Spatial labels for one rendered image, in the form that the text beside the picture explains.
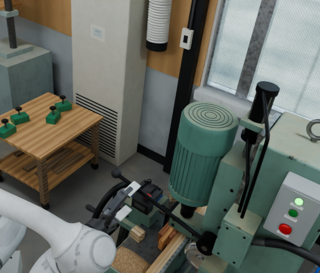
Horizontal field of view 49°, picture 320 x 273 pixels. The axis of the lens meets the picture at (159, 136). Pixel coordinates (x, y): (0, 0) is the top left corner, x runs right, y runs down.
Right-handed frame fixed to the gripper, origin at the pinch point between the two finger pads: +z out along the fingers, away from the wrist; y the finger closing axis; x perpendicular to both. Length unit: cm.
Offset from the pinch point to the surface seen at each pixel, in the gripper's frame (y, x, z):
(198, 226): -4.3, -23.7, 11.6
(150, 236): -20.4, -10.7, 6.2
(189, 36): 0, 54, 134
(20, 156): -120, 122, 57
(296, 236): 32, -46, -3
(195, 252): -2.8, -28.1, 0.4
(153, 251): -19.5, -15.3, 1.5
